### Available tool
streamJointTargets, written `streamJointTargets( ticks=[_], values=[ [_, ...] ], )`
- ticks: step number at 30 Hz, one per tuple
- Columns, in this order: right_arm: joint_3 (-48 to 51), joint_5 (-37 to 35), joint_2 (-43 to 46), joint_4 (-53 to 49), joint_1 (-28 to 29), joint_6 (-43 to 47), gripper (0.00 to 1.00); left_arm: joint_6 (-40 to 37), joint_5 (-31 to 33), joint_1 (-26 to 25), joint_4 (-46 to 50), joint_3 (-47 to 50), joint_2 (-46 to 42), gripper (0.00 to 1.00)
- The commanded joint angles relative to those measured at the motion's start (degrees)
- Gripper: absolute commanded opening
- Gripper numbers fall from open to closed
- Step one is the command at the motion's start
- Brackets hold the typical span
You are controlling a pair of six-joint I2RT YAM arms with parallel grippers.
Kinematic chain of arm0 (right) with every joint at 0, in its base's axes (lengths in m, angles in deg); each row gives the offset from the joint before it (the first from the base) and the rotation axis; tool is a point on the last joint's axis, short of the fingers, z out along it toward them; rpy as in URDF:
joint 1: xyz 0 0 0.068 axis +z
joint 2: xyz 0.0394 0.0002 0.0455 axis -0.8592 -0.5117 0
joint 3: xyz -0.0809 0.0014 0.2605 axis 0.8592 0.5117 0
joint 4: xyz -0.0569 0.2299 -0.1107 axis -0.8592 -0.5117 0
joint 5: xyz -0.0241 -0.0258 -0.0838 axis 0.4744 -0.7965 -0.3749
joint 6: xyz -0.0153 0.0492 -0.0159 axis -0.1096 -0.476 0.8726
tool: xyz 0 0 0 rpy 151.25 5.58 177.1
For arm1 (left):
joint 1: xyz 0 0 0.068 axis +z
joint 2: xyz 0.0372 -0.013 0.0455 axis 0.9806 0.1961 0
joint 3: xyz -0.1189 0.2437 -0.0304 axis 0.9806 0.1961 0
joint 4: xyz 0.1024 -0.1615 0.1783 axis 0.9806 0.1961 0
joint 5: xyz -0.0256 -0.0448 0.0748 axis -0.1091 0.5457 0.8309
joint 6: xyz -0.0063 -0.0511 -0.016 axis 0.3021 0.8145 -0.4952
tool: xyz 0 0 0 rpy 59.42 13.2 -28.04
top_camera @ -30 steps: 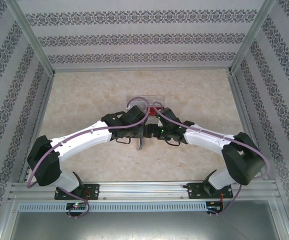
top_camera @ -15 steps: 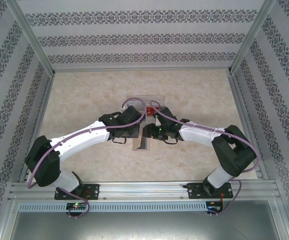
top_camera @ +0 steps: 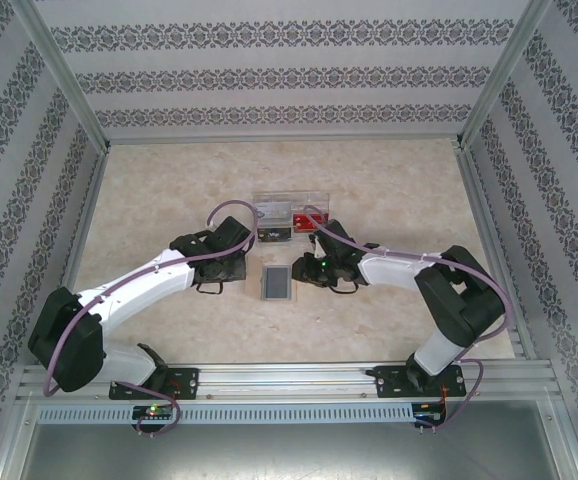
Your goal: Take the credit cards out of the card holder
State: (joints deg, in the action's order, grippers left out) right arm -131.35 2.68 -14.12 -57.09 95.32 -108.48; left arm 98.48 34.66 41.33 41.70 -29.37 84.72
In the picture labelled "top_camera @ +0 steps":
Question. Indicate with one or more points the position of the beige leather card holder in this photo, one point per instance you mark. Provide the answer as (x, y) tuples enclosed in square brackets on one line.
[(279, 282)]

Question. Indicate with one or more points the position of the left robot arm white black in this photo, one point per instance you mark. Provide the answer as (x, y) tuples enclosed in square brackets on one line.
[(134, 285)]

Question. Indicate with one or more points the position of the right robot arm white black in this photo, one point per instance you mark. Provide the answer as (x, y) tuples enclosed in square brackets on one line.
[(394, 270)]

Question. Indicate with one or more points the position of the black card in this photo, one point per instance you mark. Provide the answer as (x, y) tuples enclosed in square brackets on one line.
[(274, 236)]

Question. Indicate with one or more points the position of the red VIP card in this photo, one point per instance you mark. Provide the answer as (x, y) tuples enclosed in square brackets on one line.
[(301, 220)]

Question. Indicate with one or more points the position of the silver grey card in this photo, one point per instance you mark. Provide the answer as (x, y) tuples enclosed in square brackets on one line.
[(274, 212)]

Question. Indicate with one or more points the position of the clear acrylic organizer box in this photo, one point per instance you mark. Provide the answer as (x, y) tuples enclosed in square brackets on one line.
[(289, 197)]

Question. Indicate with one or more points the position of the small controller board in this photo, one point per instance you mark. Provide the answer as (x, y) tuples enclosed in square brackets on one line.
[(154, 412), (429, 412)]

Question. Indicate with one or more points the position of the grey metal sheet panel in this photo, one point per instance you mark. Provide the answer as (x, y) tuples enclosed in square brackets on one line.
[(289, 452)]

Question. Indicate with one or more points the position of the aluminium mounting rail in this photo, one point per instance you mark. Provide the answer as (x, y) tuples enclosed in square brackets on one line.
[(279, 380)]

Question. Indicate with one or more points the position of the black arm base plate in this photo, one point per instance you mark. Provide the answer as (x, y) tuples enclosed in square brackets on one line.
[(189, 382), (389, 381)]

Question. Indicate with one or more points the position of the aluminium frame bar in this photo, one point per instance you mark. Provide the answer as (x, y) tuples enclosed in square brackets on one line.
[(489, 240), (86, 215)]

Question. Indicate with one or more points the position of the aluminium frame post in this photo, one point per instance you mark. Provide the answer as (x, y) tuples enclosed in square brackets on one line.
[(504, 75), (59, 75)]

